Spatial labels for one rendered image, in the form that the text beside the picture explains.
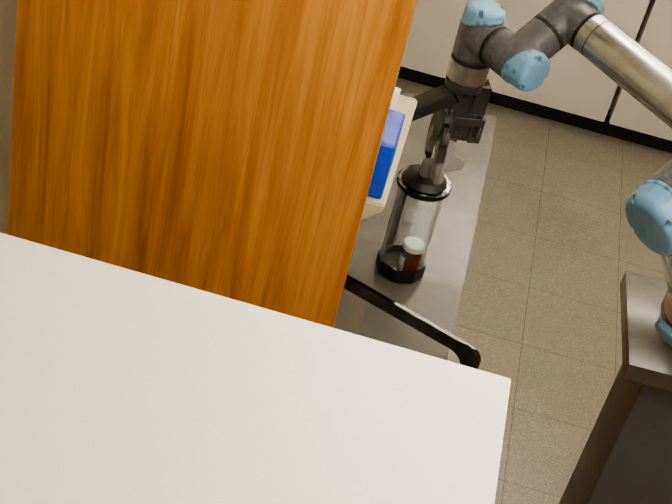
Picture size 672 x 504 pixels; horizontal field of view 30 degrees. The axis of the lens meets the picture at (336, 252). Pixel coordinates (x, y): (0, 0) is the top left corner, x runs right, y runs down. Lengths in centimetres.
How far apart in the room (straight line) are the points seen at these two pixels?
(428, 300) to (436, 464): 182
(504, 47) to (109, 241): 81
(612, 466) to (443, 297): 57
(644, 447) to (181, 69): 154
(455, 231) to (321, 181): 112
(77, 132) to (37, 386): 102
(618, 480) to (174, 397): 220
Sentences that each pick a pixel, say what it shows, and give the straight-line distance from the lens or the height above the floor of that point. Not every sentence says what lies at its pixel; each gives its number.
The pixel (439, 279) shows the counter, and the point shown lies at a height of 94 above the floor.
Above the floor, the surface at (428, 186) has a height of 118.
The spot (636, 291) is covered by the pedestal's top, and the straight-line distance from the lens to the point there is 277.
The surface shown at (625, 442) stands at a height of 68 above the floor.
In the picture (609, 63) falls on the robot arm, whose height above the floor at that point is 156.
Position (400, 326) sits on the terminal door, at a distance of 179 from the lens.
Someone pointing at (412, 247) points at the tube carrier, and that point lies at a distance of 251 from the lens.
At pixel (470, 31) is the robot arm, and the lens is 227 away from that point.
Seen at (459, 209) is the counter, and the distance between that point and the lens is 283.
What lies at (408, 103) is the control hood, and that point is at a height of 151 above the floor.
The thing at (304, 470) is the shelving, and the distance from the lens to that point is 71.
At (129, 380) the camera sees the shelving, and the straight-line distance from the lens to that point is 74.
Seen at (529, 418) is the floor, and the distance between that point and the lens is 379.
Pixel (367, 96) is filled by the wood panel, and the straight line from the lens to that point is 158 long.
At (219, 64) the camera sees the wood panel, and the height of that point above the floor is 170.
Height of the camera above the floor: 249
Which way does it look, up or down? 37 degrees down
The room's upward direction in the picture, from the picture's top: 14 degrees clockwise
